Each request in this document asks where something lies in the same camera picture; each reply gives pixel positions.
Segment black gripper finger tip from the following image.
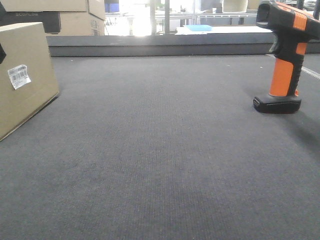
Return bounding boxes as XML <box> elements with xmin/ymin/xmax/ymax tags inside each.
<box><xmin>0</xmin><ymin>44</ymin><xmax>7</xmax><ymax>64</ymax></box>

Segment brown cardboard package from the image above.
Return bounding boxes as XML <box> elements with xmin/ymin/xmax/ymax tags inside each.
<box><xmin>0</xmin><ymin>22</ymin><xmax>60</xmax><ymax>140</ymax></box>

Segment orange black scanner gun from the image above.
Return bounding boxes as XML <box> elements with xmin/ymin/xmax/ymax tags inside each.
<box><xmin>253</xmin><ymin>0</ymin><xmax>320</xmax><ymax>114</ymax></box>

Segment black box under cartons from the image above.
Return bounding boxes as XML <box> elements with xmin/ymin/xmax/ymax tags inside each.
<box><xmin>0</xmin><ymin>2</ymin><xmax>62</xmax><ymax>34</ymax></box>

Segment white barcode label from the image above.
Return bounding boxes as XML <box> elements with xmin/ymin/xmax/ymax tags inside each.
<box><xmin>7</xmin><ymin>64</ymin><xmax>32</xmax><ymax>90</ymax></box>

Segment stacked cardboard boxes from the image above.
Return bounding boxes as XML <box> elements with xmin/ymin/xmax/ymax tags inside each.
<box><xmin>1</xmin><ymin>0</ymin><xmax>105</xmax><ymax>36</ymax></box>

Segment light blue tray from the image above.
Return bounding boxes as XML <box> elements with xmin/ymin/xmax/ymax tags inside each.
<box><xmin>184</xmin><ymin>24</ymin><xmax>213</xmax><ymax>32</ymax></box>

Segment black conveyor side rail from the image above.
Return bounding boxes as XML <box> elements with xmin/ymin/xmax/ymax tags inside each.
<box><xmin>46</xmin><ymin>32</ymin><xmax>320</xmax><ymax>58</ymax></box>

